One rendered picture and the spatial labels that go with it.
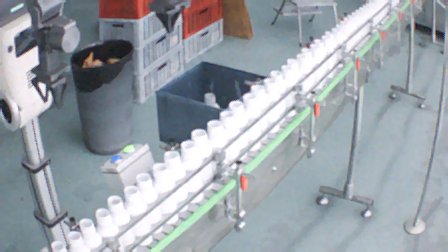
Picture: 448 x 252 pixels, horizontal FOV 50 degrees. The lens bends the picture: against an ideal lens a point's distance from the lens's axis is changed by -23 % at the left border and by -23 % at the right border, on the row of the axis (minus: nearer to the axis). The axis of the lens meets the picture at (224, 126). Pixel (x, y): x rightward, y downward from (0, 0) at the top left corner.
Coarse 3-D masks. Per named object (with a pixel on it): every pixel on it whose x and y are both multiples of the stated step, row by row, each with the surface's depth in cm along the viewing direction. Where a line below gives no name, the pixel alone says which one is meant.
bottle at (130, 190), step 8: (128, 192) 135; (136, 192) 134; (128, 200) 132; (136, 200) 132; (128, 208) 133; (136, 208) 133; (144, 208) 134; (136, 216) 133; (136, 224) 134; (144, 224) 135; (136, 232) 136; (144, 232) 136; (136, 240) 137; (144, 240) 138
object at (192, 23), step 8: (216, 0) 485; (200, 8) 466; (208, 8) 479; (216, 8) 491; (184, 16) 449; (192, 16) 461; (200, 16) 472; (208, 16) 483; (216, 16) 495; (184, 24) 454; (192, 24) 465; (200, 24) 476; (208, 24) 486; (184, 32) 457; (192, 32) 467
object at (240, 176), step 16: (368, 0) 293; (416, 0) 359; (400, 16) 285; (384, 32) 251; (256, 80) 195; (304, 96) 189; (352, 96) 228; (160, 144) 166; (176, 144) 164; (240, 160) 153; (224, 176) 158; (240, 176) 154; (240, 192) 157; (240, 208) 160; (240, 224) 163; (112, 240) 123
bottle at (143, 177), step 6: (144, 174) 139; (138, 180) 137; (144, 180) 140; (150, 180) 138; (138, 186) 137; (144, 186) 137; (150, 186) 138; (144, 192) 137; (150, 192) 138; (156, 192) 140; (144, 198) 137; (150, 198) 138; (156, 198) 139; (150, 204) 138; (156, 210) 140; (150, 216) 140; (156, 216) 141; (150, 222) 141; (156, 222) 142; (162, 228) 145
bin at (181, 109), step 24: (192, 72) 241; (216, 72) 244; (240, 72) 237; (168, 96) 221; (192, 96) 246; (216, 96) 250; (240, 96) 243; (168, 120) 227; (192, 120) 220; (216, 120) 213; (168, 144) 232
